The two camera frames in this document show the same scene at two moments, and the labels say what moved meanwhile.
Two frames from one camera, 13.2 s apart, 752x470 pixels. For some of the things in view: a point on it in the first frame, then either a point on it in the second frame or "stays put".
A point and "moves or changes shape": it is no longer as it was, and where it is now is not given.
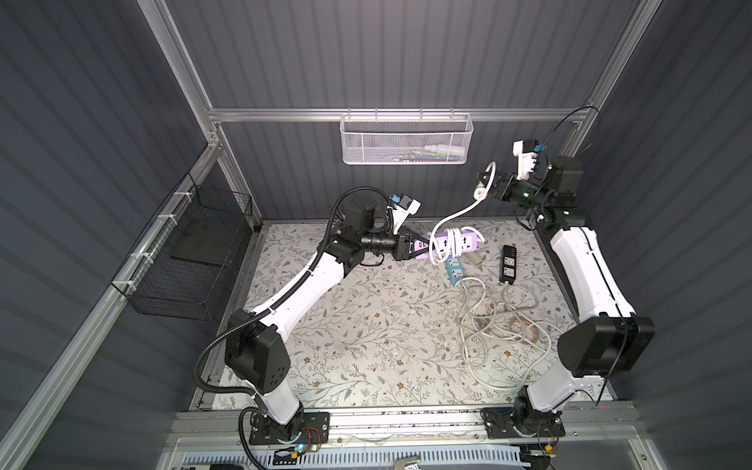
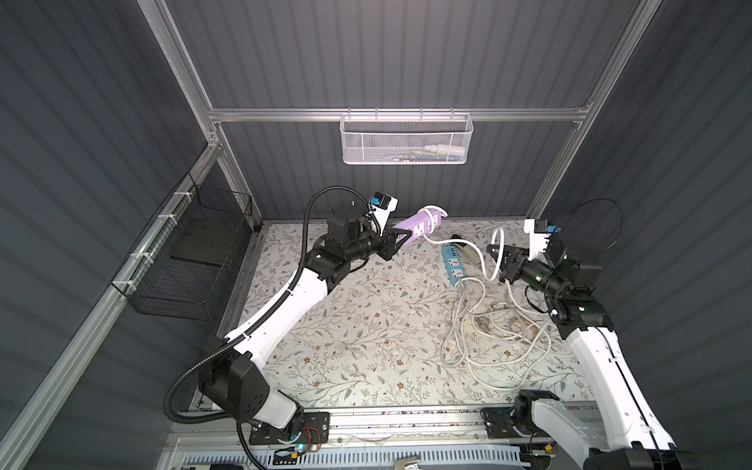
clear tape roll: [524, 330] stays put
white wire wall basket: [405, 139] stays put
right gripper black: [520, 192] to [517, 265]
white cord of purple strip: [447, 242] moves or changes shape
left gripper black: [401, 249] to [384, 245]
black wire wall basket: [179, 270] stays put
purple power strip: [446, 244] to [418, 225]
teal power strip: [455, 269] stays put
